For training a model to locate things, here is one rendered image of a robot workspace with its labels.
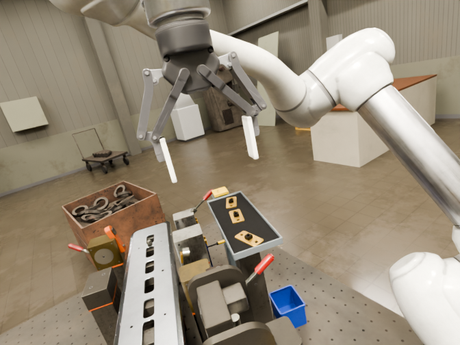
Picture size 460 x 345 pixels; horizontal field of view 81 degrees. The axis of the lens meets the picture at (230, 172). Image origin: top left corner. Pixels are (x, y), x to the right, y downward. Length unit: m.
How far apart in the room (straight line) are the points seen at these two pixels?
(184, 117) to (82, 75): 2.87
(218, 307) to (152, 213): 2.31
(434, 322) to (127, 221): 2.39
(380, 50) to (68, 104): 8.09
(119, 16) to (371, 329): 1.12
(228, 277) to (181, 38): 0.49
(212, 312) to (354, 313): 0.72
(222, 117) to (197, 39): 8.22
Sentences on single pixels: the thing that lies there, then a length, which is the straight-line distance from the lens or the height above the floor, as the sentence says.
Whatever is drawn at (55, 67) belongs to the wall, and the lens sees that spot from 8.57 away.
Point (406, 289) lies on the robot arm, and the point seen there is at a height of 1.03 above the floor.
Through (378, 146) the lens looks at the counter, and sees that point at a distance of 4.65.
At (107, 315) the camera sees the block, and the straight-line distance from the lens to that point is 1.11.
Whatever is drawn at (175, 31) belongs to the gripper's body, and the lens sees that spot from 0.39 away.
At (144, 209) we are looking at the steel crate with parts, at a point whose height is 0.56.
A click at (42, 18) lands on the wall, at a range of 8.79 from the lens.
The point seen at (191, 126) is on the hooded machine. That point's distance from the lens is 8.38.
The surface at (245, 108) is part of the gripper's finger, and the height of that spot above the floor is 1.53.
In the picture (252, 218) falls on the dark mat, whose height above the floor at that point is 1.16.
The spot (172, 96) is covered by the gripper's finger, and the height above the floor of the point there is 1.57.
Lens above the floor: 1.58
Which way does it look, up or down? 19 degrees down
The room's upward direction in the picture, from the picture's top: 13 degrees counter-clockwise
